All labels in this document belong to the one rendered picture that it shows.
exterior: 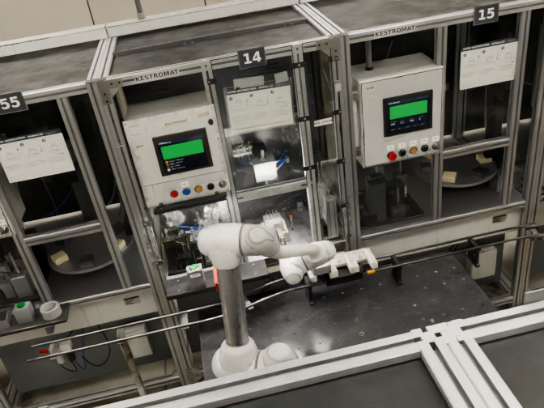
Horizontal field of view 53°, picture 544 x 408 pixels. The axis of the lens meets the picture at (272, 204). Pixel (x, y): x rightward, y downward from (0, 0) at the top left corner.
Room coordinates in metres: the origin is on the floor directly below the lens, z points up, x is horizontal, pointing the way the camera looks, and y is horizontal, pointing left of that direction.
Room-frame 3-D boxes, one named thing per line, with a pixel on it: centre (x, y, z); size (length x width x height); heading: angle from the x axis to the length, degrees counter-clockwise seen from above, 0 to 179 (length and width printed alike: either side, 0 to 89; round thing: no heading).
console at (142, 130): (2.49, 0.41, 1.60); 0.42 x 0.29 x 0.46; 96
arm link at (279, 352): (1.70, 0.07, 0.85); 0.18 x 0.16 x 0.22; 74
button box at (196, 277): (2.29, 0.45, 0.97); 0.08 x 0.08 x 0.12; 6
